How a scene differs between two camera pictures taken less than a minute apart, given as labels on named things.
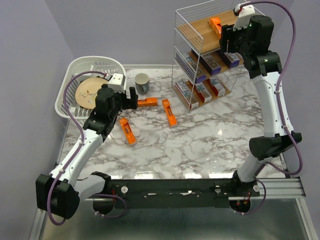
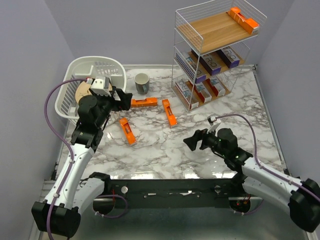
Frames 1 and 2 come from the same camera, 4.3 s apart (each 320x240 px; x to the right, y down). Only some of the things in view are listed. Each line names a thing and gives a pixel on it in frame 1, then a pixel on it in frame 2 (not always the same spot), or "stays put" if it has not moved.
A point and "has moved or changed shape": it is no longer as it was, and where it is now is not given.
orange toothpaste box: x=215 y=23 has moved or changed shape
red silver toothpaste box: x=216 y=86 stays put
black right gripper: x=226 y=30 to x=192 y=141
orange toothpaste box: x=171 y=117 stays put
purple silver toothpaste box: x=210 y=63 stays put
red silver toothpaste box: x=203 y=91 stays put
